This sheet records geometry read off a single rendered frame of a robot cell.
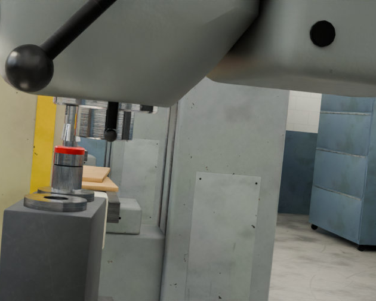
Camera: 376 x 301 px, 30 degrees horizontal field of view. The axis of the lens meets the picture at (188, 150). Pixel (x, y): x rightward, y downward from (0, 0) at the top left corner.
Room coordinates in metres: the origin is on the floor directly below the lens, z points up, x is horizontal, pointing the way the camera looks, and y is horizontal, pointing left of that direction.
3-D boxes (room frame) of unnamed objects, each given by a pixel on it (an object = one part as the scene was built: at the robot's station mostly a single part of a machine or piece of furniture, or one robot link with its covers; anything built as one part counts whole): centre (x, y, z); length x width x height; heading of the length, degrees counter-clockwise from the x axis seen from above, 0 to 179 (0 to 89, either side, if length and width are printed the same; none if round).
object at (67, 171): (1.10, 0.19, 1.20); 0.05 x 0.05 x 0.06
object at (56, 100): (0.58, 0.07, 1.31); 0.09 x 0.09 x 0.01
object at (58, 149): (1.10, 0.19, 1.23); 0.05 x 0.05 x 0.01
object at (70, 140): (1.10, 0.19, 1.29); 0.03 x 0.03 x 0.11
